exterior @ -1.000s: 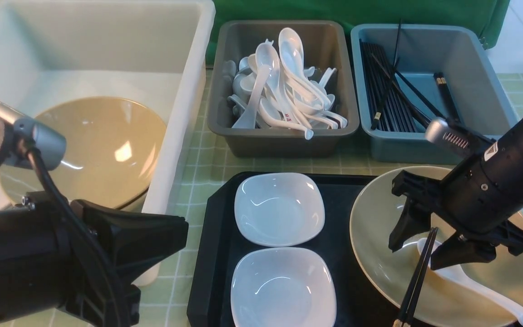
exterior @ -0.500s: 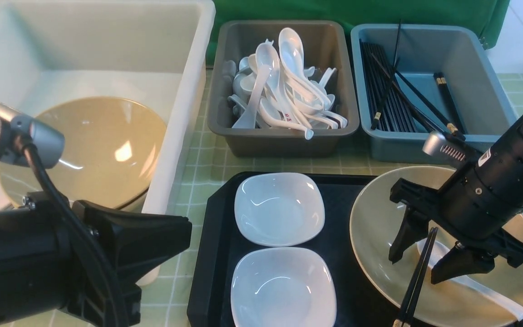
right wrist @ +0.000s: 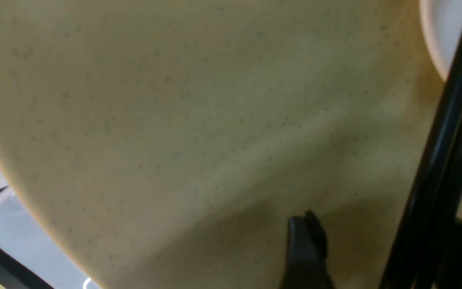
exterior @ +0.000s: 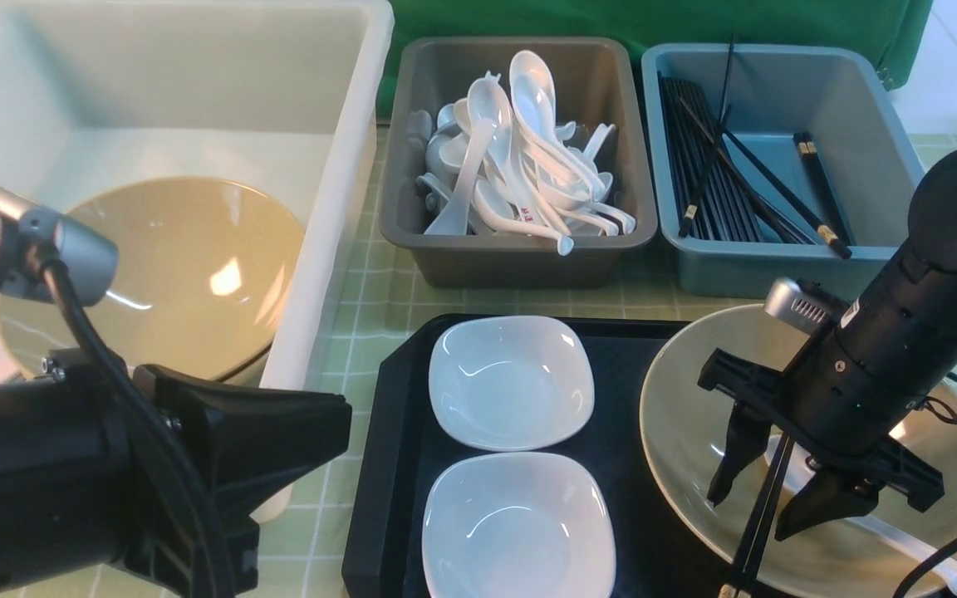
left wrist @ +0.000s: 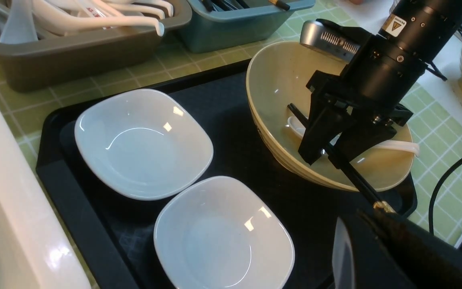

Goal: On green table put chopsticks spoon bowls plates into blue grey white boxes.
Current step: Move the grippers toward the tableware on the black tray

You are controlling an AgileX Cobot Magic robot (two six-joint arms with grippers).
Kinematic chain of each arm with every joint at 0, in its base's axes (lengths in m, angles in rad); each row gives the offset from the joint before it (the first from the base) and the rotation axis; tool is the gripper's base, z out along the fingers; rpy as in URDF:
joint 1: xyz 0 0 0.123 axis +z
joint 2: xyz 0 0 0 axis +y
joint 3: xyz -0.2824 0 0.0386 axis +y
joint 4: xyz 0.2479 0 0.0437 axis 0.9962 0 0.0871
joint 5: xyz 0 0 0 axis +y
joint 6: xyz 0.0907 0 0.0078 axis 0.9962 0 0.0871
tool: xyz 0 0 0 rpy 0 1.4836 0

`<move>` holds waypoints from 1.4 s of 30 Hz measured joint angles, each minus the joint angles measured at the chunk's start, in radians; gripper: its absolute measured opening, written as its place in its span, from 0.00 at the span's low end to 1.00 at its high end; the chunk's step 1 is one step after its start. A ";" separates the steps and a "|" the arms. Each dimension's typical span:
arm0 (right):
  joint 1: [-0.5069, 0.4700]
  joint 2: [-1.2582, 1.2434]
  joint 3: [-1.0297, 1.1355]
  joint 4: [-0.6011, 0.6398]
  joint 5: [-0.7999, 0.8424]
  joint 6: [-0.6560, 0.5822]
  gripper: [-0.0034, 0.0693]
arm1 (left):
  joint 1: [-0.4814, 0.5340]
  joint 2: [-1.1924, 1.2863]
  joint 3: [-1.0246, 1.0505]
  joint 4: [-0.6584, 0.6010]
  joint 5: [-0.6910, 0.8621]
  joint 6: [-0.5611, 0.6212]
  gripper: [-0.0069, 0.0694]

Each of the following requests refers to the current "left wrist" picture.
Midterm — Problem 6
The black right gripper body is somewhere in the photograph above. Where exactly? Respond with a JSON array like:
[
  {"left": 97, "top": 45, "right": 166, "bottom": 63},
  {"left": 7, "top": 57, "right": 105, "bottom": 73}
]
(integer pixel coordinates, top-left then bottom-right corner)
[{"left": 306, "top": 71, "right": 413, "bottom": 126}]

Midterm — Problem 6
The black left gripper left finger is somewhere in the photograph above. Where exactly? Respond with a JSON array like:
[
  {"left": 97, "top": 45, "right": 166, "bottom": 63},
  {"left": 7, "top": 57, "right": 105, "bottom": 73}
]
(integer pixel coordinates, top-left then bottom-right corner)
[{"left": 298, "top": 97, "right": 398, "bottom": 169}]

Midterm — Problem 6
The pile of white spoons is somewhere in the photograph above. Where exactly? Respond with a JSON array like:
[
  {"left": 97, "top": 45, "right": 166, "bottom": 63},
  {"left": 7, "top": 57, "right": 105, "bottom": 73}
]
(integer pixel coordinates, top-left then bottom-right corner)
[{"left": 0, "top": 0, "right": 174, "bottom": 45}]

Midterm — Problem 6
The blue plastic chopstick bin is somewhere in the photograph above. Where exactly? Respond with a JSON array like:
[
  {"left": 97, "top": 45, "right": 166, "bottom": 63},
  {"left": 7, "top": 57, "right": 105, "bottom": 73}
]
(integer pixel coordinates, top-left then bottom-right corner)
[{"left": 177, "top": 0, "right": 315, "bottom": 53}]

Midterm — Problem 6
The large white plastic tub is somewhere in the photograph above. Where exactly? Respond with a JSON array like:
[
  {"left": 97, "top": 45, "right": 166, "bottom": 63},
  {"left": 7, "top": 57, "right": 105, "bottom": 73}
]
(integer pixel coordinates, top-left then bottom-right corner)
[{"left": 0, "top": 112, "right": 91, "bottom": 289}]

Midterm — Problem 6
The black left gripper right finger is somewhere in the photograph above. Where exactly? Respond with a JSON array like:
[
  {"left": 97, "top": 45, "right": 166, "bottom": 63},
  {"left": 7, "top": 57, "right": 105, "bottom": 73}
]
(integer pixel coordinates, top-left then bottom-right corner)
[{"left": 332, "top": 210, "right": 462, "bottom": 289}]

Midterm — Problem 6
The grey plastic spoon bin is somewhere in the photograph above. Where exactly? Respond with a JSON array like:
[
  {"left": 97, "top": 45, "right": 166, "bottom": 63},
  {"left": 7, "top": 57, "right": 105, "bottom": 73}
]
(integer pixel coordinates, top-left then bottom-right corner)
[{"left": 0, "top": 0, "right": 193, "bottom": 93}]

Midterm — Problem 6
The white soup spoon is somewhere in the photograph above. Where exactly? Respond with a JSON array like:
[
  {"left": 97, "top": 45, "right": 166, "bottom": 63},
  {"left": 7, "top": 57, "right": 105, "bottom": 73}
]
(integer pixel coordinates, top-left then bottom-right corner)
[{"left": 287, "top": 116, "right": 420, "bottom": 158}]

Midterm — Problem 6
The black cable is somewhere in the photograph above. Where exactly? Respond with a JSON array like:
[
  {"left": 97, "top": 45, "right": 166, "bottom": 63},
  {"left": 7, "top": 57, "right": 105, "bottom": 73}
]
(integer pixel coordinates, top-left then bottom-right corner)
[{"left": 428, "top": 141, "right": 462, "bottom": 235}]

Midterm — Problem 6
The tan noodle bowl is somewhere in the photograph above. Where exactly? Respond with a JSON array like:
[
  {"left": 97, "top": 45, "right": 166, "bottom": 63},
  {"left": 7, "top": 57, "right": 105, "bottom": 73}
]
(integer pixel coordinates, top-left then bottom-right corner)
[{"left": 246, "top": 41, "right": 414, "bottom": 192}]

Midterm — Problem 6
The white square dish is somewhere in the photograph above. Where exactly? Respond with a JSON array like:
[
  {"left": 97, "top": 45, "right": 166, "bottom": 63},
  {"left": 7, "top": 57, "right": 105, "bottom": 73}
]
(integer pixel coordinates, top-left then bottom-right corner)
[
  {"left": 154, "top": 176, "right": 295, "bottom": 289},
  {"left": 75, "top": 89, "right": 213, "bottom": 201}
]

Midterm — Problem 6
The black chopstick pair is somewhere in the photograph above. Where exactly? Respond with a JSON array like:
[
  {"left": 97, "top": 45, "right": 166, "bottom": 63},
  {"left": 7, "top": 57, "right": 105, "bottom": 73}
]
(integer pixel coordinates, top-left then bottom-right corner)
[{"left": 287, "top": 103, "right": 396, "bottom": 213}]

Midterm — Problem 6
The black serving tray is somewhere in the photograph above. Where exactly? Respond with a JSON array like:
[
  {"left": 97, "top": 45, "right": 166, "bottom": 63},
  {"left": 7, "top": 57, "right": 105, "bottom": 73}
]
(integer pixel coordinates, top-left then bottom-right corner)
[{"left": 36, "top": 59, "right": 418, "bottom": 289}]

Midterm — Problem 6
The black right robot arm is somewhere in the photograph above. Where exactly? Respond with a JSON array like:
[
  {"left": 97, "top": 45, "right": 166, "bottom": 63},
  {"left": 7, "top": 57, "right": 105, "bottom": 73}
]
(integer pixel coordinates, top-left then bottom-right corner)
[{"left": 298, "top": 0, "right": 462, "bottom": 165}]

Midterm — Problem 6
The pile of black chopsticks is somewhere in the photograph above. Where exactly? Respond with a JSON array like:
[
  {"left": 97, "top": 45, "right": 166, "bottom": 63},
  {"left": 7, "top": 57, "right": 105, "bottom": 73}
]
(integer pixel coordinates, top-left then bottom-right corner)
[{"left": 199, "top": 0, "right": 291, "bottom": 12}]

